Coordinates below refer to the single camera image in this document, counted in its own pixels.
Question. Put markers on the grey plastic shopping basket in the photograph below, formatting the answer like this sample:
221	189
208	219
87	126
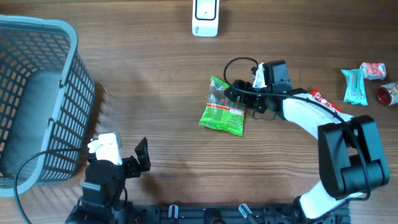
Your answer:
47	96

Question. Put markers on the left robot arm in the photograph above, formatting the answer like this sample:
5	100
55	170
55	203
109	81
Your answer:
104	198

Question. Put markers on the Haribo gummy candy bag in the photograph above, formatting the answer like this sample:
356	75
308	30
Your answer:
221	113

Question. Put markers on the green lidded jar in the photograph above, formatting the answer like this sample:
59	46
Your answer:
387	94

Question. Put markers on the black mounting rail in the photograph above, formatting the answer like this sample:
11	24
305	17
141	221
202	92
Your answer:
267	214

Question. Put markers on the small red juice box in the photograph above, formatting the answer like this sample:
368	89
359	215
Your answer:
373	71

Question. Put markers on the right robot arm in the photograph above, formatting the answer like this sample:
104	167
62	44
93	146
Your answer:
351	159

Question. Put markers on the white barcode scanner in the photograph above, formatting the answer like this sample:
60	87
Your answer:
205	18

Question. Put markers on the red Nescafe coffee stick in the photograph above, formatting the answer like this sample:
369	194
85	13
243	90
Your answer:
323	101

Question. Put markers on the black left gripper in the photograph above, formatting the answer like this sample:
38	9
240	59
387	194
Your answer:
135	170

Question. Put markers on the teal tissue packet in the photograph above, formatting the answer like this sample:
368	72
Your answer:
355	91

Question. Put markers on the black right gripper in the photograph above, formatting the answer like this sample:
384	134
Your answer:
244	99

